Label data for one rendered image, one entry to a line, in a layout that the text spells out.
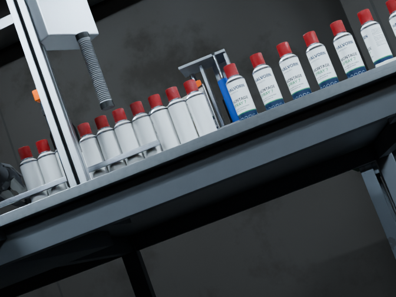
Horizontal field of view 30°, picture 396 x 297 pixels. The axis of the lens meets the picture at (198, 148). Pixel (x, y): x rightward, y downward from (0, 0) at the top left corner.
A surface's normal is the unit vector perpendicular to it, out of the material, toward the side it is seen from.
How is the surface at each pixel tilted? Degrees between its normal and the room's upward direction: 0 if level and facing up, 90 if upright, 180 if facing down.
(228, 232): 90
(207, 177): 90
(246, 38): 90
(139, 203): 90
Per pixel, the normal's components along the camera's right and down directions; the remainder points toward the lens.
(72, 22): 0.67, -0.35
